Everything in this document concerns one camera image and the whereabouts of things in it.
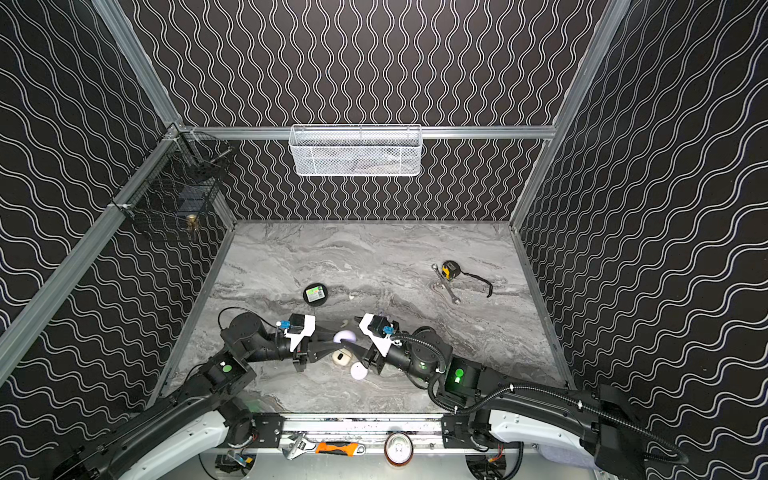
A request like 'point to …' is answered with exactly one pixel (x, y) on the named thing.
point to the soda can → (398, 448)
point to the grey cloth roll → (568, 456)
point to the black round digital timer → (314, 294)
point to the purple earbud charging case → (344, 334)
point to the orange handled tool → (340, 448)
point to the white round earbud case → (358, 371)
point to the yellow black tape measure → (451, 269)
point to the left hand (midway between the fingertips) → (345, 347)
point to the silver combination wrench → (443, 279)
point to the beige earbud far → (351, 297)
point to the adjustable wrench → (297, 445)
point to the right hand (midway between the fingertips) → (353, 323)
